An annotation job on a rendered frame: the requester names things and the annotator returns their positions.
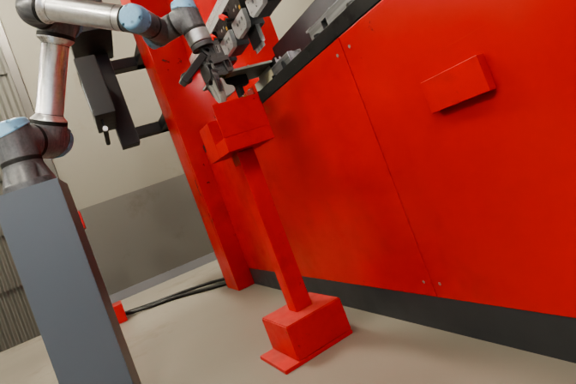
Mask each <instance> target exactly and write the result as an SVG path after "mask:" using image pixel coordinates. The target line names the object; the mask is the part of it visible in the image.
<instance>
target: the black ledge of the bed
mask: <svg viewBox="0 0 576 384"><path fill-rule="evenodd" d="M378 2H380V0H354V1H353V2H352V3H351V4H350V5H349V6H348V7H347V8H346V9H345V10H343V11H342V12H341V13H340V14H339V15H338V16H337V17H336V18H335V19H334V20H333V21H332V22H331V23H330V24H329V25H328V26H327V27H326V28H325V29H324V30H323V31H321V32H320V33H319V34H318V35H317V36H316V37H315V38H314V39H313V40H312V41H311V42H310V43H309V44H308V45H307V46H306V47H305V48H304V49H303V50H302V51H301V52H299V53H298V54H297V55H296V56H295V57H294V58H293V59H292V60H291V61H290V62H289V63H288V64H287V65H286V66H285V67H284V68H283V69H282V70H281V71H280V72H279V73H278V74H276V76H274V78H272V80H270V82H268V84H266V86H264V88H262V90H260V92H258V94H259V97H260V99H261V102H262V103H263V102H264V101H265V100H267V99H268V98H269V97H270V96H271V95H273V94H274V93H275V92H276V91H277V90H278V89H280V88H281V87H282V86H283V85H284V84H285V83H286V82H288V80H290V78H292V77H293V76H294V75H295V74H296V73H297V72H299V71H300V70H301V69H302V68H303V67H304V66H306V65H307V64H308V63H309V62H310V61H312V60H313V59H314V58H315V57H316V56H317V55H319V54H320V53H321V52H322V51H323V50H324V49H326V48H327V47H328V46H329V45H330V44H331V43H332V42H334V40H336V38H338V37H339V36H340V35H341V34H342V33H343V32H345V31H346V30H347V29H348V28H349V27H350V26H352V25H353V24H354V23H355V22H356V21H358V20H359V19H360V18H361V17H362V16H363V15H365V14H366V13H367V12H368V11H369V10H370V9H372V8H373V7H374V6H375V5H376V4H377V3H378Z"/></svg>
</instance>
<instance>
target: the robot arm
mask: <svg viewBox="0 0 576 384"><path fill-rule="evenodd" d="M15 9H16V12H17V14H18V16H20V18H21V19H22V20H23V21H24V22H26V24H28V25H30V26H32V27H36V28H37V29H36V37H37V38H38V39H39V40H40V42H41V43H40V54H39V75H38V86H37V98H36V109H35V114H34V115H32V116H31V117H30V119H29V120H28V118H27V117H15V118H11V119H8V120H5V121H2V122H0V166H1V169H2V172H3V194H7V193H10V192H13V191H16V190H18V189H24V188H26V187H29V186H32V185H34V184H37V183H42V182H45V181H48V180H51V179H53V178H56V176H55V175H54V174H53V172H52V171H51V170H50V168H49V167H48V166H47V165H46V164H45V162H44V160H43V159H55V158H60V157H62V156H64V155H66V154H67V153H68V152H69V151H70V150H71V148H72V146H73V144H74V136H73V134H72V133H71V130H70V129H69V128H68V121H67V120H66V119H65V118H64V116H63V114H64V103H65V93H66V82H67V72H68V61H69V48H70V46H72V45H73V44H74V43H75V38H77V37H78V36H79V35H80V33H81V32H82V30H83V27H96V28H102V29H107V30H113V31H119V32H125V33H135V34H139V35H140V36H142V38H143V40H144V41H145V43H146V44H147V45H149V47H150V48H151V49H154V50H156V49H158V48H160V47H162V46H165V45H166V44H168V43H169V42H171V41H172V40H174V39H176V38H178V37H180V36H181V35H184V37H185V38H186V40H187V42H188V45H189V48H190V49H191V50H192V52H193V54H199V55H198V57H197V58H196V59H195V60H194V62H193V63H192V64H191V65H190V67H189V68H188V70H187V71H186V72H184V73H182V74H181V76H180V81H179V84H180V85H182V86H183V87H186V86H187V84H190V83H191V82H192V80H193V78H192V77H193V76H194V75H195V73H196V72H197V70H198V69H201V76H202V78H203V80H204V82H205V83H206V86H207V89H208V91H209V92H210V94H212V96H213V97H214V98H215V99H216V101H217V102H218V103H222V102H226V101H227V100H226V99H227V98H228V97H230V96H231V94H232V93H234V92H235V87H234V86H233V85H228V84H226V83H225V80H224V79H225V78H227V77H228V76H229V75H230V74H231V72H232V70H234V68H233V66H232V64H231V60H230V58H229V57H228V55H225V54H224V52H223V50H222V48H221V45H220V43H219V41H218V40H214V41H212V38H211V35H210V33H209V32H208V30H207V27H206V25H205V23H204V21H203V19H202V17H201V14H200V12H199V9H198V8H197V7H196V5H195V2H194V0H173V2H171V12H170V13H169V14H167V15H164V16H163V17H159V16H157V15H156V14H154V13H152V12H150V11H149V10H147V9H145V8H144V7H142V6H140V5H138V4H135V3H128V4H126V5H121V4H114V3H102V2H96V1H90V0H15ZM227 59H228V60H229V61H228V60H227ZM229 62H230V63H229ZM230 64H231V65H230Z"/></svg>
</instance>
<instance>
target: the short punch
mask: <svg viewBox="0 0 576 384"><path fill-rule="evenodd" d="M248 36H249V41H250V43H251V45H252V47H253V50H254V51H256V54H258V53H259V52H260V51H261V49H262V48H263V47H264V46H265V43H264V41H265V37H264V35H263V32H262V30H261V26H260V24H255V25H254V26H253V28H252V29H251V31H250V32H249V34H248Z"/></svg>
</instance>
